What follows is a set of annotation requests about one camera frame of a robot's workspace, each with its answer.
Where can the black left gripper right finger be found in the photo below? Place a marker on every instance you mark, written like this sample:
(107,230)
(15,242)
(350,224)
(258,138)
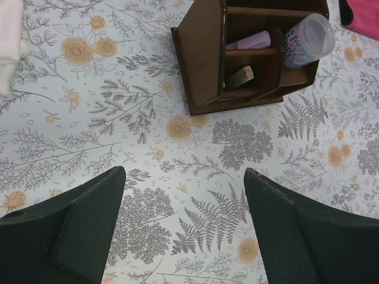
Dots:
(304,241)

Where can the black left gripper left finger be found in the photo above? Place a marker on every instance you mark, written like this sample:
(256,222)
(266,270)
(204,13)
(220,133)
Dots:
(64,239)

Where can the white grey eraser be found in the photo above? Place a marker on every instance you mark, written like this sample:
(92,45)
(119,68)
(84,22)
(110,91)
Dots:
(241,77)

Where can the clear round pin box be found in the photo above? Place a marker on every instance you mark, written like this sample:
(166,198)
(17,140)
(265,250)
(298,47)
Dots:
(308,41)

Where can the floral table mat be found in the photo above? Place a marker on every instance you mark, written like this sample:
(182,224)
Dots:
(101,88)

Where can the brown wooden desk organizer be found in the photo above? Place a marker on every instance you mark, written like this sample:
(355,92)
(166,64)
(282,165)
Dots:
(200,43)

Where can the white folded cloth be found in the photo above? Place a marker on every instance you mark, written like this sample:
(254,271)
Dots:
(13,47)

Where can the red microfiber cloth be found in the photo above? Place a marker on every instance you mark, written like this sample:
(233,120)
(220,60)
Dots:
(360,16)

